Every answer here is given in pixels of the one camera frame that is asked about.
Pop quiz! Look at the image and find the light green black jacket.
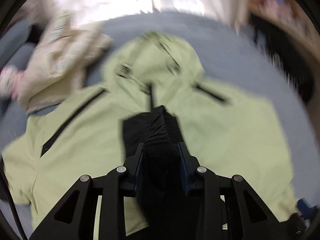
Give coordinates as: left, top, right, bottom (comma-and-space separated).
1, 32, 304, 239

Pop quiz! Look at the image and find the cream white puffer jacket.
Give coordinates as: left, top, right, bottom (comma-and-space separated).
17, 11, 112, 113

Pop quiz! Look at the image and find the blue plush bed blanket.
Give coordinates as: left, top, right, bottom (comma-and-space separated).
0, 11, 320, 233

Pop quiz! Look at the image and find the pink white cat plush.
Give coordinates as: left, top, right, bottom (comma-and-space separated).
0, 65, 24, 100

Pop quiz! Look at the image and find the lower blue rolled pillow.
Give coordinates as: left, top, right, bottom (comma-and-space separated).
1, 43, 36, 70

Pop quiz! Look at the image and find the wooden bookshelf desk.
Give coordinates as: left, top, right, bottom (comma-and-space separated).
247, 0, 319, 61

